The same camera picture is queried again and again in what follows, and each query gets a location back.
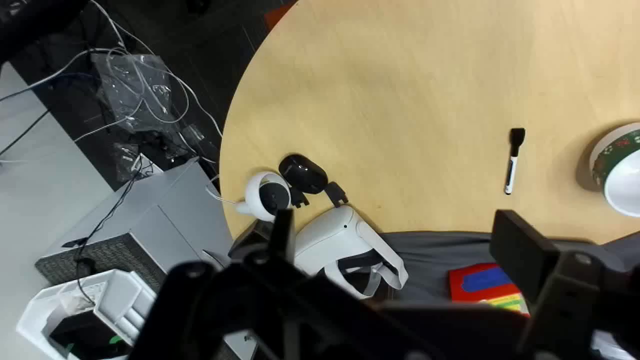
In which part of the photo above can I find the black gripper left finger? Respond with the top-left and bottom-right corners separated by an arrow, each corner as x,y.
268,210 -> 294,259

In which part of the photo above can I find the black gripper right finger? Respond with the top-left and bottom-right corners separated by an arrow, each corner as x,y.
491,210 -> 560,304

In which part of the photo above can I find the black and white marker pen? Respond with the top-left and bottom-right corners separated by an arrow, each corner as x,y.
504,129 -> 527,196

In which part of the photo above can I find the white VR controller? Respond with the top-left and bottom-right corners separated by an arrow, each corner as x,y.
237,172 -> 293,222

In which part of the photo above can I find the colourful block toy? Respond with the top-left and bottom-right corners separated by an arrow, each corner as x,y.
448,262 -> 528,315

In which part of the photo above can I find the black VR controller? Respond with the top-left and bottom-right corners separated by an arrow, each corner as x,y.
279,154 -> 329,208

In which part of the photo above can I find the white VR headset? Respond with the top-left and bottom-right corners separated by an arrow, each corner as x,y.
228,203 -> 411,302

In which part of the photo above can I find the grey table cloth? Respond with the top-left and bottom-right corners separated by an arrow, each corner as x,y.
373,229 -> 640,317

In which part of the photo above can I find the grey desktop computer case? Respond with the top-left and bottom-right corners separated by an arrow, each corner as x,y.
37,163 -> 233,290

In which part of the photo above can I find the white green christmas mug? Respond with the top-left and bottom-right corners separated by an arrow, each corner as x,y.
588,122 -> 640,219

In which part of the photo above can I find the clear plastic bag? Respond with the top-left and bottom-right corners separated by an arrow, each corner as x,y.
92,50 -> 191,140

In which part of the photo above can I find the white printer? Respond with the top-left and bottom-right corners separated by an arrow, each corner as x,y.
16,271 -> 157,360

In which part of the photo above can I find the white cable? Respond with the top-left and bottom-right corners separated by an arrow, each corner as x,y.
0,0 -> 227,147

